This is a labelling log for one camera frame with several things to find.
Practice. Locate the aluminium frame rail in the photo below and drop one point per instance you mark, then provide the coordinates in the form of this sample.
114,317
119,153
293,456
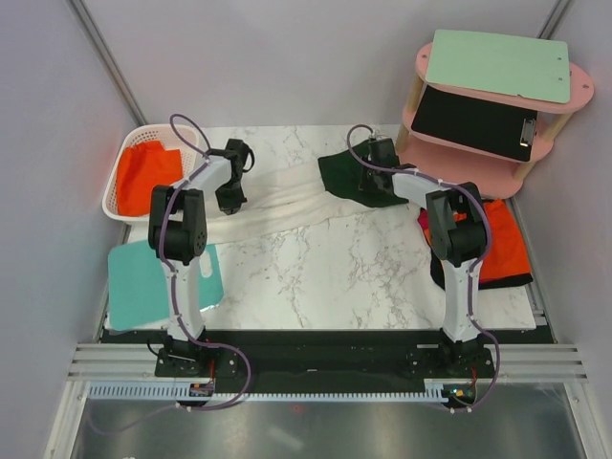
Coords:
516,363

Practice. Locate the black clipboard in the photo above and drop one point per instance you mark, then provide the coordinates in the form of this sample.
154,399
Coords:
503,130

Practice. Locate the orange t shirt pile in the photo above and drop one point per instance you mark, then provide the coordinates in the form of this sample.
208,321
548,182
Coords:
507,263

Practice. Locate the white plastic laundry basket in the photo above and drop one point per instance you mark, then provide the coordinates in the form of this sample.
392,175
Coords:
180,137

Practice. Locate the magenta t shirt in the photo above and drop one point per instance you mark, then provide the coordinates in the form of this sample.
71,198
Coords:
423,221

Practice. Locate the mint green board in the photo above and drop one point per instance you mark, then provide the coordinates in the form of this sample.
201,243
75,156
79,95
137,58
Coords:
499,63

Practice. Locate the dark green t shirt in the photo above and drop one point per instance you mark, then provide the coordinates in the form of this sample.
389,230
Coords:
341,176

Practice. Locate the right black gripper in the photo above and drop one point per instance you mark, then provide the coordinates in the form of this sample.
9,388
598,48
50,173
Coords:
364,185

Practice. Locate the orange t shirt in basket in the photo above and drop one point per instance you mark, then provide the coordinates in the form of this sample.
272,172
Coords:
142,167

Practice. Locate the black t shirt right pile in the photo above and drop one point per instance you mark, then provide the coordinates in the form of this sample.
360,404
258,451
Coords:
437,275

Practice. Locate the teal cutting board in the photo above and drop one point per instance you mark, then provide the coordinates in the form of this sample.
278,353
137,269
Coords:
138,297

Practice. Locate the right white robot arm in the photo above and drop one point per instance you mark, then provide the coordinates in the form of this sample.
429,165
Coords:
460,233

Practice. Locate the white slotted cable duct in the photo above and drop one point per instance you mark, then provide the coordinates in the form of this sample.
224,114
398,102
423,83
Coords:
189,392

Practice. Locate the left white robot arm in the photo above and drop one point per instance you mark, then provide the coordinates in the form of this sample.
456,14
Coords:
178,233

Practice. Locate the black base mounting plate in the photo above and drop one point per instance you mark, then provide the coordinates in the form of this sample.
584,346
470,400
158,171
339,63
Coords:
230,367

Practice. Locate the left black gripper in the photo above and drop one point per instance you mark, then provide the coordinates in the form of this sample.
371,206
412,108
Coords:
230,207

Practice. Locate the pink two-tier shelf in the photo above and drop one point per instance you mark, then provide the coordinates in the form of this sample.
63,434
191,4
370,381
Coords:
497,177

